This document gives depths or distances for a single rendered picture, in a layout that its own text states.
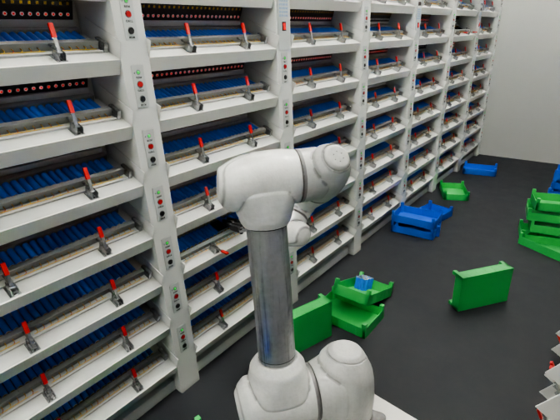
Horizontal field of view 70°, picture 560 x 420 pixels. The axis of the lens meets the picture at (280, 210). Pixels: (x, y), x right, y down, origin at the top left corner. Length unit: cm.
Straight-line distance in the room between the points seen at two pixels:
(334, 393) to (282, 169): 62
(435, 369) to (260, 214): 126
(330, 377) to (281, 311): 25
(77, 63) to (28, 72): 12
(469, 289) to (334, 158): 149
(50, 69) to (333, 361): 106
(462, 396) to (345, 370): 80
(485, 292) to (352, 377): 131
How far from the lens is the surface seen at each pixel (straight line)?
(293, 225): 146
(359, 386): 120
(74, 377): 155
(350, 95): 240
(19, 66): 120
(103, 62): 129
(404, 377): 190
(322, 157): 92
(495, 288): 238
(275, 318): 104
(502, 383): 199
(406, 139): 308
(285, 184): 91
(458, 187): 402
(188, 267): 160
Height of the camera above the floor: 132
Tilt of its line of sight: 23 degrees down
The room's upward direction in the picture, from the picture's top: 3 degrees counter-clockwise
